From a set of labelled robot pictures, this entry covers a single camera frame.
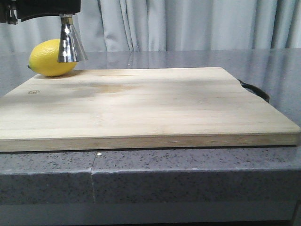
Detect black cutting board handle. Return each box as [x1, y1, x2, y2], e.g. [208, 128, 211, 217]
[238, 79, 270, 103]

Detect steel double jigger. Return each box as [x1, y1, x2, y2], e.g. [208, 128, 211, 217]
[58, 14, 87, 63]

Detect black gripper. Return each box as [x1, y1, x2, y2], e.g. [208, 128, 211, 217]
[0, 0, 81, 24]

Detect wooden cutting board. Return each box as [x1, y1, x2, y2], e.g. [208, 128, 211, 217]
[0, 67, 301, 152]

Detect grey curtain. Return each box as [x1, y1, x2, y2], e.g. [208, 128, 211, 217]
[0, 0, 301, 54]

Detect yellow lemon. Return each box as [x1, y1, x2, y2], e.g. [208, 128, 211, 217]
[28, 39, 77, 77]

